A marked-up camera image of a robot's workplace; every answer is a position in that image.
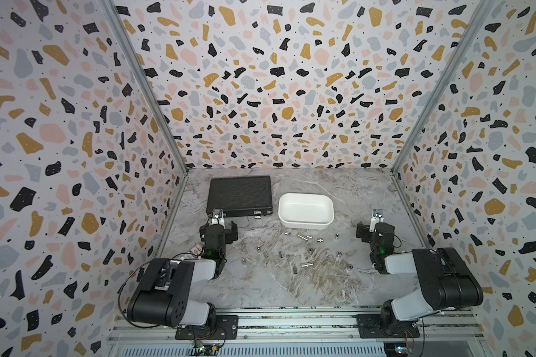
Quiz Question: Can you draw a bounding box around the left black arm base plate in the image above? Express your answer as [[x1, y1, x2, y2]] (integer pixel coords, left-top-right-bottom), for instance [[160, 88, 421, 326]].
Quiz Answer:
[[175, 315, 239, 341]]

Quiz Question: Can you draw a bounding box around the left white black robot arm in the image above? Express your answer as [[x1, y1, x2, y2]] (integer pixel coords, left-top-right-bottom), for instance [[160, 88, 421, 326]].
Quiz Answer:
[[124, 222, 238, 333]]

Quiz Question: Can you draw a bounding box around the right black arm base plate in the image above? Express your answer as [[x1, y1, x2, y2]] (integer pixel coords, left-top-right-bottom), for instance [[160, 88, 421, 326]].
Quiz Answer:
[[356, 314, 421, 339]]

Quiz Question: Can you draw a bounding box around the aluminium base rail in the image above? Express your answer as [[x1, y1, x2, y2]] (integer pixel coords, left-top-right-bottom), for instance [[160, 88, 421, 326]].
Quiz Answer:
[[104, 306, 492, 356]]

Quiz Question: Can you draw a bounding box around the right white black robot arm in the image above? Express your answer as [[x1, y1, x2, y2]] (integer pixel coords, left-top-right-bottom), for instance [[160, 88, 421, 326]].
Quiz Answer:
[[356, 218, 484, 339]]

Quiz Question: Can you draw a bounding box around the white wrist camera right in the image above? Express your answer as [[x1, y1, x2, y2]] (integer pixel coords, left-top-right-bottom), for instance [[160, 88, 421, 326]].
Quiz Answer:
[[369, 209, 384, 232]]

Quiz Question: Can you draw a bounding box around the black tool case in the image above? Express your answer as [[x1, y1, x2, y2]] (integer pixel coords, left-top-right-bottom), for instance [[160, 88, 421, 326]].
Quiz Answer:
[[205, 176, 273, 217]]

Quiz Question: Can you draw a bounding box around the white plastic storage box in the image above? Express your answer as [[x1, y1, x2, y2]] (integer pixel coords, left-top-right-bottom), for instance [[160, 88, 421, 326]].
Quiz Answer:
[[278, 193, 335, 230]]

